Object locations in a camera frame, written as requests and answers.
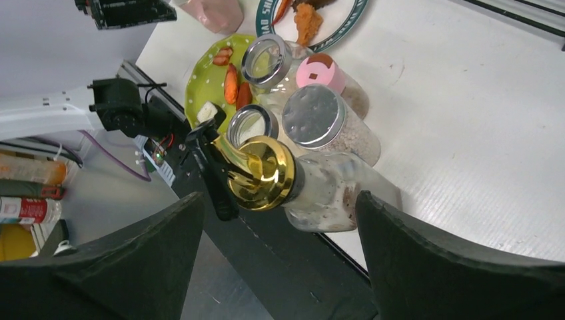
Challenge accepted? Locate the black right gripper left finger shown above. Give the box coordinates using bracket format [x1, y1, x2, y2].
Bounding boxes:
[1, 192, 205, 319]

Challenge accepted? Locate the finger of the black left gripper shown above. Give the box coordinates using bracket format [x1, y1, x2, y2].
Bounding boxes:
[74, 0, 177, 30]

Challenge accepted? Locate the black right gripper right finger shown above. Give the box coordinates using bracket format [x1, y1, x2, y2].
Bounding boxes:
[356, 191, 564, 319]

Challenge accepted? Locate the oil bottle with black spout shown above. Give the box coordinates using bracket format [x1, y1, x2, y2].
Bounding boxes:
[185, 119, 402, 233]

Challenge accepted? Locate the silver lid pellet jar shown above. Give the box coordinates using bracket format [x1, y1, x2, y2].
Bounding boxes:
[282, 84, 380, 167]

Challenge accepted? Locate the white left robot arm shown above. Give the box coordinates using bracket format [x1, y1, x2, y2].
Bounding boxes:
[1, 1, 177, 140]

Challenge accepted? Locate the pink cup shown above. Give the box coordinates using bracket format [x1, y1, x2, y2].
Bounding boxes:
[172, 0, 244, 35]

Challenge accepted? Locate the red white can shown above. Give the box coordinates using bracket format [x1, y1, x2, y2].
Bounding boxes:
[1, 197, 62, 225]

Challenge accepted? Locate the green polka dot plate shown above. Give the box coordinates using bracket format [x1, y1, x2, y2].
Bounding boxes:
[185, 33, 255, 133]

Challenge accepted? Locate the sausage slice toy food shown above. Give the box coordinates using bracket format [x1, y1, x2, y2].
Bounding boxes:
[212, 46, 233, 66]

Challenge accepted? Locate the white sushi toy piece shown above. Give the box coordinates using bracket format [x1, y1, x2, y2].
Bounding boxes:
[197, 101, 227, 126]

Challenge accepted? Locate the orange carrot toy piece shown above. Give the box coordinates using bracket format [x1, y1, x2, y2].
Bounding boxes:
[224, 63, 239, 105]

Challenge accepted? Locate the red sausage toy piece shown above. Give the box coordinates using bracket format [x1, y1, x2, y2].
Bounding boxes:
[235, 82, 253, 110]

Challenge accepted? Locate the orange bottle on floor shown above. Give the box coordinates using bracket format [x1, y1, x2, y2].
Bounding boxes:
[1, 154, 67, 185]

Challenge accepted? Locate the glass jar with beige powder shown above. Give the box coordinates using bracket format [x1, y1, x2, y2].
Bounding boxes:
[227, 104, 307, 157]

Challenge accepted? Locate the orange fried food piece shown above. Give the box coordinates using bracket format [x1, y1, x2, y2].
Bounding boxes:
[294, 3, 323, 47]

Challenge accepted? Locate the dark sea cucumber toy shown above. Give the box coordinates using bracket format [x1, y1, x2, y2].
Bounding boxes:
[291, 0, 336, 12]

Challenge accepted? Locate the pink lid spice jar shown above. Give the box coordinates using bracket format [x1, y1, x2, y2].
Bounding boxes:
[295, 53, 370, 119]

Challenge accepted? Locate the white plate with blue rim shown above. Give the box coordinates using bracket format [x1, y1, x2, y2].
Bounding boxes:
[255, 0, 369, 53]

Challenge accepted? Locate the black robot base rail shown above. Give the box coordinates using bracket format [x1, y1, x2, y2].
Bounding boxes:
[118, 61, 378, 319]

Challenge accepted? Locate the glass jar with metal ring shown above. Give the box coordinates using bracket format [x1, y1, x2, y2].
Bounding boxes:
[241, 34, 314, 113]

